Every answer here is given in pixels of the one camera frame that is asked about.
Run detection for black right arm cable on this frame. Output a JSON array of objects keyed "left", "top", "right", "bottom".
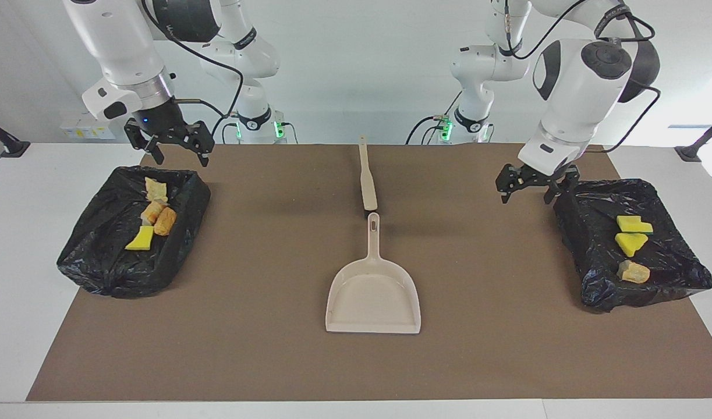
[{"left": 140, "top": 0, "right": 244, "bottom": 137}]

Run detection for wavy yellow sponge piece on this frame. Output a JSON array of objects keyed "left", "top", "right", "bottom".
[{"left": 615, "top": 233, "right": 649, "bottom": 258}]

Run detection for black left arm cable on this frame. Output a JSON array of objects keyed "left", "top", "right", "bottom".
[{"left": 504, "top": 0, "right": 662, "bottom": 155}]

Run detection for black base cable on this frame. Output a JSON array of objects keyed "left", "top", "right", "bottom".
[
  {"left": 219, "top": 119, "right": 243, "bottom": 144},
  {"left": 405, "top": 90, "right": 467, "bottom": 145}
]

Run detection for brown table mat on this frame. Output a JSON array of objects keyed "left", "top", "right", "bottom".
[{"left": 26, "top": 144, "right": 712, "bottom": 402}]

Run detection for white box with labels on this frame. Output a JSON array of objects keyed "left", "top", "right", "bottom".
[{"left": 59, "top": 113, "right": 126, "bottom": 140}]

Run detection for beige plastic dustpan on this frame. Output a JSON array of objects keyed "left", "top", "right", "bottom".
[{"left": 325, "top": 212, "right": 421, "bottom": 335}]

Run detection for rectangular yellow green sponge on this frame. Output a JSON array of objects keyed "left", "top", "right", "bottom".
[{"left": 125, "top": 226, "right": 155, "bottom": 251}]

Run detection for notched yellow sponge piece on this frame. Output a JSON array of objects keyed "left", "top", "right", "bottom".
[{"left": 617, "top": 215, "right": 654, "bottom": 234}]

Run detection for brown toy bread loaf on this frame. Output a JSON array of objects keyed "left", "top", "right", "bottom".
[{"left": 154, "top": 207, "right": 177, "bottom": 236}]

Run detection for beige brush black bristles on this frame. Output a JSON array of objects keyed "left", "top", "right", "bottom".
[{"left": 359, "top": 136, "right": 378, "bottom": 219}]

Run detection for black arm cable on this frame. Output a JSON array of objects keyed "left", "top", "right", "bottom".
[
  {"left": 140, "top": 0, "right": 244, "bottom": 137},
  {"left": 504, "top": 0, "right": 662, "bottom": 155}
]

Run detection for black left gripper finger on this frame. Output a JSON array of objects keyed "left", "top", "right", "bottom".
[
  {"left": 544, "top": 166, "right": 582, "bottom": 205},
  {"left": 495, "top": 165, "right": 528, "bottom": 204}
]

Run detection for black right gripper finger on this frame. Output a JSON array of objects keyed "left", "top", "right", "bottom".
[
  {"left": 125, "top": 121, "right": 164, "bottom": 166},
  {"left": 184, "top": 120, "right": 215, "bottom": 168}
]

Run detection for black bag lined bin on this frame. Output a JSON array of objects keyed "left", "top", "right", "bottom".
[
  {"left": 553, "top": 178, "right": 712, "bottom": 314},
  {"left": 56, "top": 166, "right": 211, "bottom": 300}
]

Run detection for pale toy pastry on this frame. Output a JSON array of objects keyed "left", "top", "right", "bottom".
[{"left": 144, "top": 177, "right": 169, "bottom": 203}]

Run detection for black stand foot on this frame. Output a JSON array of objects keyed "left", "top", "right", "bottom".
[
  {"left": 0, "top": 112, "right": 30, "bottom": 158},
  {"left": 675, "top": 113, "right": 712, "bottom": 162}
]

